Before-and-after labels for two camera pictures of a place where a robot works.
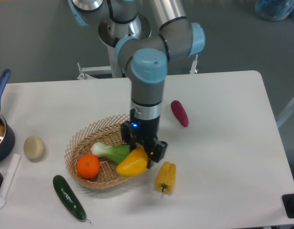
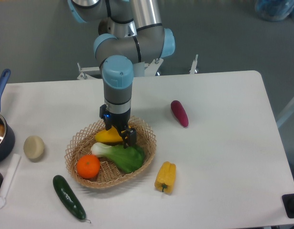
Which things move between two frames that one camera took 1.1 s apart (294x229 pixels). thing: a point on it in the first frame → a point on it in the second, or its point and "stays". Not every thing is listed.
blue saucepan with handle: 4,138 stays
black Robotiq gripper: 146,131 → 120,120
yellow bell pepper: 166,177 stays
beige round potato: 34,147 stays
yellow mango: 135,163 → 111,135
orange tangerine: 88,166 stays
